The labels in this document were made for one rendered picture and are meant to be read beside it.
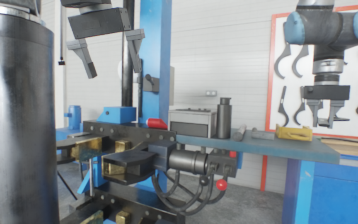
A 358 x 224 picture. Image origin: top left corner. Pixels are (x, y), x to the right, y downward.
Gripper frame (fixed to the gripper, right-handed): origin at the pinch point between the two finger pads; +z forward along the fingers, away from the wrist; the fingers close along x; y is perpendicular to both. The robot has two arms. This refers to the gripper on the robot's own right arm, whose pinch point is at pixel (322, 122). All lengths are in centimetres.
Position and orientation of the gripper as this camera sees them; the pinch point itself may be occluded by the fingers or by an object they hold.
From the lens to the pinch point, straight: 81.4
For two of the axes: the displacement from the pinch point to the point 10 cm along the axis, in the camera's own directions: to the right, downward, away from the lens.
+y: -6.1, 0.4, -7.9
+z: -0.3, 10.0, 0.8
